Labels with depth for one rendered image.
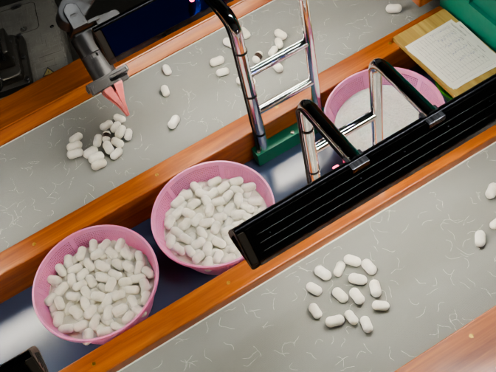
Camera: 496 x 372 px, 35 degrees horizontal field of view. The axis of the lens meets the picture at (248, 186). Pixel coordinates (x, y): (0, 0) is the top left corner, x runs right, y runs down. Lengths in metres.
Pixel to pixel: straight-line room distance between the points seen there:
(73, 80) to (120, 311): 0.65
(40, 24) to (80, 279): 1.17
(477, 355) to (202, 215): 0.64
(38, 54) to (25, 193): 0.78
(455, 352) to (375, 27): 0.86
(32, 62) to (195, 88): 0.77
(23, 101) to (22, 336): 0.59
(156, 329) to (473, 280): 0.62
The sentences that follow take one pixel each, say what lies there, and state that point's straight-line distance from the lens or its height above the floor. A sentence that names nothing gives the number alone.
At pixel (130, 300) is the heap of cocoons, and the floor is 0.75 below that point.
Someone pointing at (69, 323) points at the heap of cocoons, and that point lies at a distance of 1.69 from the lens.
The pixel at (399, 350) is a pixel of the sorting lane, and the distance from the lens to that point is 1.53.
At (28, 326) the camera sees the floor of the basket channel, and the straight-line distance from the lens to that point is 1.79.
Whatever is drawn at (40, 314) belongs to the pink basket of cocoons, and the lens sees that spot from 1.68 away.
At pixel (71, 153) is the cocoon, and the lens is 1.88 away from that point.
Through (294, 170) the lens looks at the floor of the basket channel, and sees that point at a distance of 1.82.
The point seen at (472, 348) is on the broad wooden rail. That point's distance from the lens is 1.51.
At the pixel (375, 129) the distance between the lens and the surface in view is 1.56.
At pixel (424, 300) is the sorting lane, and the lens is 1.57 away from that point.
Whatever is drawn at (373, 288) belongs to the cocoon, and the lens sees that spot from 1.56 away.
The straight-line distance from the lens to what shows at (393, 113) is 1.83.
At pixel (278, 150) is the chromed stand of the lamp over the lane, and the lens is 1.83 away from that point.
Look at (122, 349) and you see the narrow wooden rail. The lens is 1.58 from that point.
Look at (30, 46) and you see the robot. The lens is 2.61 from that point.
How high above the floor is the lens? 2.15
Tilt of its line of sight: 55 degrees down
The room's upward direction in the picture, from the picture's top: 16 degrees counter-clockwise
